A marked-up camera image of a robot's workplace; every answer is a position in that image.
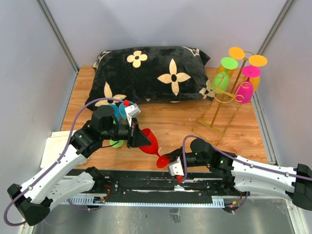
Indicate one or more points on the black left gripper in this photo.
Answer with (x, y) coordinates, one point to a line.
(135, 138)

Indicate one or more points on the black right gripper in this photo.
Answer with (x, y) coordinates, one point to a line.
(176, 152)

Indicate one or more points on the red wine glass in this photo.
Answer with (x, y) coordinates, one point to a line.
(152, 149)

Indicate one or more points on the blue wine glass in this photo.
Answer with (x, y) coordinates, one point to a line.
(123, 111)
(116, 112)

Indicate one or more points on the blue wine glass front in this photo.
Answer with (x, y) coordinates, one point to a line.
(116, 112)

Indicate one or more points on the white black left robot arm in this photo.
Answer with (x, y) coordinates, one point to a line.
(36, 197)

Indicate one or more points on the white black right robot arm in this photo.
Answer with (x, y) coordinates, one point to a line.
(243, 175)

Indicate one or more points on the green wine glass left row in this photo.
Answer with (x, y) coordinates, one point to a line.
(221, 80)

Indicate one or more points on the pink wine glass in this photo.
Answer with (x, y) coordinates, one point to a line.
(244, 91)

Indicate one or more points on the orange wine glass back left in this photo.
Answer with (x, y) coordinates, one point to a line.
(236, 53)

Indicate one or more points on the orange wine glass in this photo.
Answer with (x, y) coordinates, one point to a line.
(236, 53)
(257, 61)

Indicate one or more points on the orange wine glass back right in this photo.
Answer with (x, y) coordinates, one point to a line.
(257, 61)

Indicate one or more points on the black floral plush pillow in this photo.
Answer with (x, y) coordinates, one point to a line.
(150, 74)

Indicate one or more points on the white folded cloth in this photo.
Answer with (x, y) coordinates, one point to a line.
(54, 147)

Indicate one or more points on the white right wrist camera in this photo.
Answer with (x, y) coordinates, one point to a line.
(175, 168)

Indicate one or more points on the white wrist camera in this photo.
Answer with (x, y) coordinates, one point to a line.
(175, 168)
(131, 112)

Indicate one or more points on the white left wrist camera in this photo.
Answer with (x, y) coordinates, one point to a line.
(131, 112)

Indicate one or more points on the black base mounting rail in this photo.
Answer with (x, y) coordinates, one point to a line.
(159, 187)

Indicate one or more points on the gold wire glass rack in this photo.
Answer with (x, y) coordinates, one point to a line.
(220, 113)

